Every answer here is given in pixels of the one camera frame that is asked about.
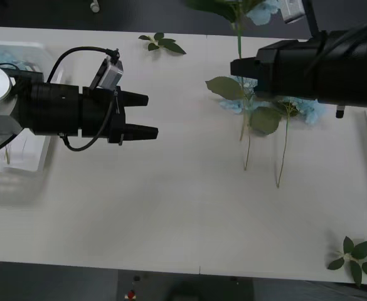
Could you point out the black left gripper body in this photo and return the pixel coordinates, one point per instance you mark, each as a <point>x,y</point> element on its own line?
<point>98,113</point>

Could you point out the dark robot base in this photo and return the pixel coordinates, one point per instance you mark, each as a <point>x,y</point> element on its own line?
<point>186,291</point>

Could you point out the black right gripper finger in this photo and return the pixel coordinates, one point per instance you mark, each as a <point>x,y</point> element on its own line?
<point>244,67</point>

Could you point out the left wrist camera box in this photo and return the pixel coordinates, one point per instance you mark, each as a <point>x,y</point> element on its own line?
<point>109,73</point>

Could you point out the white caster wheel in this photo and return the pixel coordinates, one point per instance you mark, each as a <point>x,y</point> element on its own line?
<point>94,5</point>

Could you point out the pale blue flower with stem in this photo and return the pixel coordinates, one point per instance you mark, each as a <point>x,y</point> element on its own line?
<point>1,58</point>
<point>217,6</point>
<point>224,87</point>
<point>316,113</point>

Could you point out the silver and black left arm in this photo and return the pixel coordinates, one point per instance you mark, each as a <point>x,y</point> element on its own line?
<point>51,106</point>

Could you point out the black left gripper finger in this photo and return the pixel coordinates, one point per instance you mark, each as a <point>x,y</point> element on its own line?
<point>136,99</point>
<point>140,132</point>

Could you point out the loose green leaf twig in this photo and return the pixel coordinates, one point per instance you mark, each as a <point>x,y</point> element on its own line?
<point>360,249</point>
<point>173,47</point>

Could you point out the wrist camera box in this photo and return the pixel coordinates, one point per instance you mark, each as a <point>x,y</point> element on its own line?
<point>109,73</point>
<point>293,11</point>

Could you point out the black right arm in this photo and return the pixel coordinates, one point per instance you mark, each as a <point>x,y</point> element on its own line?
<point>352,72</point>

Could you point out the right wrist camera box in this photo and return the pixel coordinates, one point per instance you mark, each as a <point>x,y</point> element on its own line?
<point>293,11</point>

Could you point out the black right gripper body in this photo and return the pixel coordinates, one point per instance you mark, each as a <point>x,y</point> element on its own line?
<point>290,70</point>

